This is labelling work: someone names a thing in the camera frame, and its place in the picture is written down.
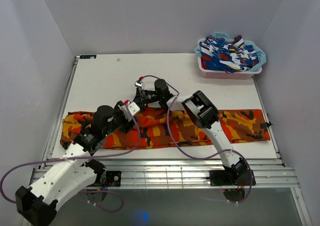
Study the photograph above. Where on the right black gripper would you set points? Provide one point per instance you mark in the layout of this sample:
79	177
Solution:
140	95

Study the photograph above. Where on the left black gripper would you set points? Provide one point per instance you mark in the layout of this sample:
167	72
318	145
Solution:
127	125

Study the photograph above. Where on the orange camouflage trousers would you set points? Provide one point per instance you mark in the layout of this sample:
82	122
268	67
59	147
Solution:
158	129

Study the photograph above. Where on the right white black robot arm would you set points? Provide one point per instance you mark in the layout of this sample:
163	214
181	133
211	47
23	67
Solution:
204	115

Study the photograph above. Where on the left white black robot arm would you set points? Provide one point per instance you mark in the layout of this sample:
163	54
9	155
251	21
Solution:
40	202

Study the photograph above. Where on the pink plastic laundry basket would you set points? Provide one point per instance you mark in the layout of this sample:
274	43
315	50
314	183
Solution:
222	58

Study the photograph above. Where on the blue label sticker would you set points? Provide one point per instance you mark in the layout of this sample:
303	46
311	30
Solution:
88	56

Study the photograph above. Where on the blue white red patterned garment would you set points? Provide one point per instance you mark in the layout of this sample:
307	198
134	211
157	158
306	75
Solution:
225	54

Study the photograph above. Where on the light blue garment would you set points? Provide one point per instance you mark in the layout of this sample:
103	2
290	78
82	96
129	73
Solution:
261	56

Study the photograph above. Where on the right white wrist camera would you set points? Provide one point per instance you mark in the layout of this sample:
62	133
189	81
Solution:
139	83

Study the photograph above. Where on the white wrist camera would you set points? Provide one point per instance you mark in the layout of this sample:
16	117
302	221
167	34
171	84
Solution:
139	83
129	109

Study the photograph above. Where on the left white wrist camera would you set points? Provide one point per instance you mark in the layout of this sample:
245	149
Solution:
129	109

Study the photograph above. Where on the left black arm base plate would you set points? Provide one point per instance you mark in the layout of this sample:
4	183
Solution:
111	178

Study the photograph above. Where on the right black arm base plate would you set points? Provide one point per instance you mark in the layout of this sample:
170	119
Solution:
222	178

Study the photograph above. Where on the aluminium frame rail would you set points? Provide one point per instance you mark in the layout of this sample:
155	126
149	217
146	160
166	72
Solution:
194	174

